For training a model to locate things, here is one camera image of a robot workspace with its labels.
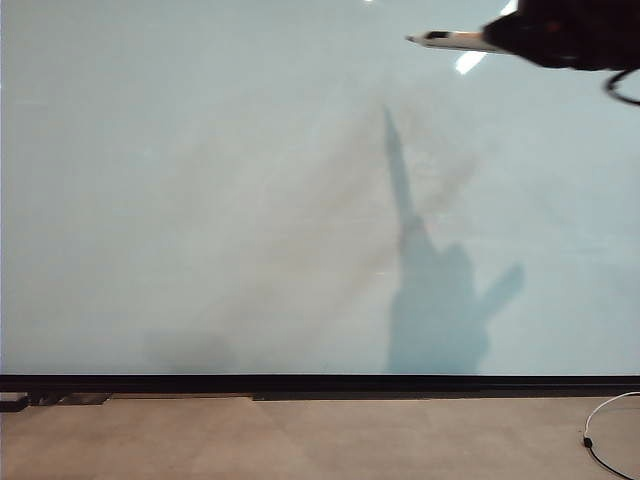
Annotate white cable black connector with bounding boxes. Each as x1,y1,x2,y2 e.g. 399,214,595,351
581,391,640,479

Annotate black looping gripper cable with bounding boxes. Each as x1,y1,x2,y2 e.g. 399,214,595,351
603,66,640,107

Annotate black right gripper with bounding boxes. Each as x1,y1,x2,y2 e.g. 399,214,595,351
481,0,640,72

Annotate white glossy whiteboard black frame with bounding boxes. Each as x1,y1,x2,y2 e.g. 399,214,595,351
0,0,640,394

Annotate white whiteboard marker black label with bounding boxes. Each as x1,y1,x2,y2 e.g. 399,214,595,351
404,30,494,54

